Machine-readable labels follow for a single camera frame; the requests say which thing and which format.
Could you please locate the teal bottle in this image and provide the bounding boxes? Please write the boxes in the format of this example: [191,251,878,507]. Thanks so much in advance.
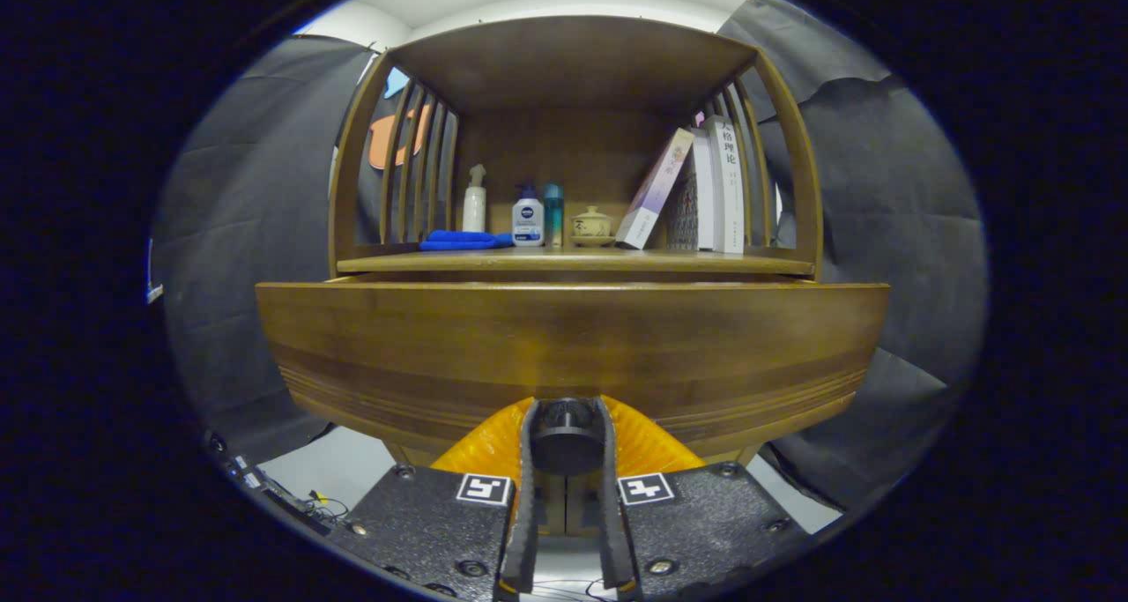
[543,182,566,248]

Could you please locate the dark patterned book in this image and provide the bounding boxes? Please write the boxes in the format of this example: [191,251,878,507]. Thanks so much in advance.
[663,166,701,251]

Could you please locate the white spray bottle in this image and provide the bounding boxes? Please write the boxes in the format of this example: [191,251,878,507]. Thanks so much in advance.
[462,163,488,234]

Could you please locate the wooden cabinet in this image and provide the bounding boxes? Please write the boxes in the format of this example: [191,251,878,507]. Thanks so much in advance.
[328,14,825,539]

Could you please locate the wooden drawer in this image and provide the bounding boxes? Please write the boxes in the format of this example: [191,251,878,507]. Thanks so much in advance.
[254,271,893,469]

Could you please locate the white pump bottle blue label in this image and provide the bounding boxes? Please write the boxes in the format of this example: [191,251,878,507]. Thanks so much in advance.
[512,184,546,248]

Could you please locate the wooden cabinet door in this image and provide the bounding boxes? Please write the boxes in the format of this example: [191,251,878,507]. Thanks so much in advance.
[538,474,569,537]
[567,474,604,537]

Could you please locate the purple and white book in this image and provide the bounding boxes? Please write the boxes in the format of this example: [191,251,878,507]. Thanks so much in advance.
[614,127,697,250]

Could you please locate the black drawer knob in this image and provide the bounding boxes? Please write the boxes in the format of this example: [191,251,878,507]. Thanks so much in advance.
[531,398,605,477]

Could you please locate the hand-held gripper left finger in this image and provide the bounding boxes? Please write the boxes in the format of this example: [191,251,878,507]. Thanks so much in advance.
[328,396,540,602]

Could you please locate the floor cables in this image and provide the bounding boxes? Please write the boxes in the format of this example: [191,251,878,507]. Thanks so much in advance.
[300,489,353,525]

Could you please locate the plain white book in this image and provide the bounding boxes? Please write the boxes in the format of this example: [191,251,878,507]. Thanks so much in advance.
[690,129,716,251]

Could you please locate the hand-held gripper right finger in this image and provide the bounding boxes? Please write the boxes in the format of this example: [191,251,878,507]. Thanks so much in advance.
[592,396,810,601]

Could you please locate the white book black lettering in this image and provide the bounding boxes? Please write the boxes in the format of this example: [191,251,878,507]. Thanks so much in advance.
[702,116,748,255]

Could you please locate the blue cloth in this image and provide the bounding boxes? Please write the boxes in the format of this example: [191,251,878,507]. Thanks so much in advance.
[419,229,515,252]

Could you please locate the beige ceramic lidded cup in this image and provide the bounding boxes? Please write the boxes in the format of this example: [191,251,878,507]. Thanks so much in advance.
[568,205,615,248]

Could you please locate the wooden countertop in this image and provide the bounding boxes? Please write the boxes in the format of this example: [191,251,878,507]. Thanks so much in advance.
[335,242,819,279]

